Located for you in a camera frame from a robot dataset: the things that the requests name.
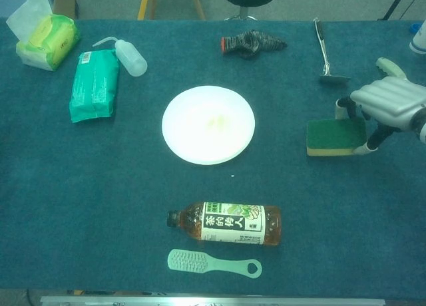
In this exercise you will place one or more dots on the grey knit work glove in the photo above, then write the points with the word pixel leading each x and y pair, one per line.
pixel 253 41

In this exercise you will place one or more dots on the green yellow tissue pack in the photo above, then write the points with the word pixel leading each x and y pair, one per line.
pixel 50 41

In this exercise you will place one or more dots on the wooden frame leg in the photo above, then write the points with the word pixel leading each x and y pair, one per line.
pixel 198 5
pixel 153 3

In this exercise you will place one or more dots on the blue table cloth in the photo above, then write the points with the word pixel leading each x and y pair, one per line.
pixel 100 186

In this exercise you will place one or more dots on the black tripod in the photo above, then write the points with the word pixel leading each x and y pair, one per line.
pixel 394 5

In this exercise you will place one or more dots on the mint green scrub brush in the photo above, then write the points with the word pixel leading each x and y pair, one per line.
pixel 188 260

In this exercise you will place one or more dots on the aluminium rail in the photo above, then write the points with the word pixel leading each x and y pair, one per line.
pixel 213 301

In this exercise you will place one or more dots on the white cup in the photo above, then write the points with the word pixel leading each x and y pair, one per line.
pixel 420 40

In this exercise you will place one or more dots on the round white plate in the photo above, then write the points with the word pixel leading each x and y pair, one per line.
pixel 189 139

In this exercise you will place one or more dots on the clear plastic wash bottle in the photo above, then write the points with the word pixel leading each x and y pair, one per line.
pixel 131 60

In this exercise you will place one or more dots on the cardboard box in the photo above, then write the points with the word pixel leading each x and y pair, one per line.
pixel 65 1

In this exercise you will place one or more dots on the stainless steel ladle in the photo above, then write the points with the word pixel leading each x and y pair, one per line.
pixel 333 79

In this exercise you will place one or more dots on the green yellow sponge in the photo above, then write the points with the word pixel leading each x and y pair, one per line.
pixel 333 136

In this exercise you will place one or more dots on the blue bottle cap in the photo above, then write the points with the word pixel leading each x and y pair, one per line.
pixel 414 27

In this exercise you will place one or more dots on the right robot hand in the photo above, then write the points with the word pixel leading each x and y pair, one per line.
pixel 389 101

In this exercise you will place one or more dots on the yellow frame strut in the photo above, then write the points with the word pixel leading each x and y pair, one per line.
pixel 143 5

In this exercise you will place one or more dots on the teal wet wipes pack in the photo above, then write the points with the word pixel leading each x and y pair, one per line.
pixel 94 86

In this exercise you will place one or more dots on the tea bottle with white label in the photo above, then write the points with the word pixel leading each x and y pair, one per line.
pixel 233 224

